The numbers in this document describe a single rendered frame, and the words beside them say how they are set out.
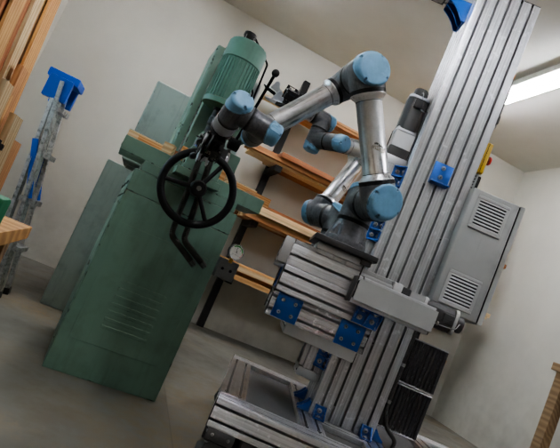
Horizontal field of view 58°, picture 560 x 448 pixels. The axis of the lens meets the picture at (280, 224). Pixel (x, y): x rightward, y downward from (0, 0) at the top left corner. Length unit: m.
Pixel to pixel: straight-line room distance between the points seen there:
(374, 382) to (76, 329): 1.11
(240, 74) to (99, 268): 0.97
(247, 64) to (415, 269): 1.09
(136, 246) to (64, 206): 2.53
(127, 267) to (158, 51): 2.96
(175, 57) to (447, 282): 3.38
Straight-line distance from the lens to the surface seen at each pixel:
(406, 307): 1.63
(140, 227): 2.00
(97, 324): 2.04
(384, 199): 1.62
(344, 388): 1.95
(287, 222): 4.16
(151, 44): 4.71
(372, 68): 1.67
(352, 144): 2.23
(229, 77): 2.21
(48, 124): 2.82
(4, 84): 3.26
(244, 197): 2.07
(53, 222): 4.51
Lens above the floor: 0.62
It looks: 6 degrees up
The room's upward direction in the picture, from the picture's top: 23 degrees clockwise
